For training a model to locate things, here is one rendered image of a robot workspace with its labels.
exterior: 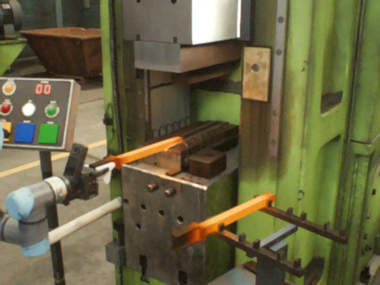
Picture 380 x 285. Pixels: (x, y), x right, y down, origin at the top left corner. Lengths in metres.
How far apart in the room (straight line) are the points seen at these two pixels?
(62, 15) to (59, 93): 9.40
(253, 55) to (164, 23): 0.31
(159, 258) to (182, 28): 0.85
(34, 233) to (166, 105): 0.89
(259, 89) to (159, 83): 0.51
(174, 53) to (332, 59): 0.62
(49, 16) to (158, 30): 9.53
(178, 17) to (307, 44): 0.41
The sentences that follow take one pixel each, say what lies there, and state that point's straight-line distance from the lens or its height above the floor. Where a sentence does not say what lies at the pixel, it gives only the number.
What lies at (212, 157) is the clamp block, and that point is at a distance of 1.60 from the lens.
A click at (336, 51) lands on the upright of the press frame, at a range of 1.83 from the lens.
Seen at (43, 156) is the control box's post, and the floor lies 0.87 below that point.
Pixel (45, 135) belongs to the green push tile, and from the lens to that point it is 1.84.
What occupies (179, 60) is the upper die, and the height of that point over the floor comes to 1.31.
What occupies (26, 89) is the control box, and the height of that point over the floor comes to 1.16.
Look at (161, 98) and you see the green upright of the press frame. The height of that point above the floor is 1.11.
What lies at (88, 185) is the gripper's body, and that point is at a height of 1.00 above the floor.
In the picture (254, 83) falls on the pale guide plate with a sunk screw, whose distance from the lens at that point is 1.54.
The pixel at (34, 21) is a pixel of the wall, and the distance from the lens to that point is 10.85.
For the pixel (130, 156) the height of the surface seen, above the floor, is 1.02.
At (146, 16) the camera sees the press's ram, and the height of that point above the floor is 1.45.
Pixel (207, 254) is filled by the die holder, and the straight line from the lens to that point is 1.65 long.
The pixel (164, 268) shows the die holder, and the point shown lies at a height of 0.54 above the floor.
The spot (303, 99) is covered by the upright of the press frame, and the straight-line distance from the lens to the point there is 1.51.
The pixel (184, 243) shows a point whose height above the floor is 0.92.
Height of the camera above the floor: 1.53
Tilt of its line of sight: 19 degrees down
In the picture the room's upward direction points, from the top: straight up
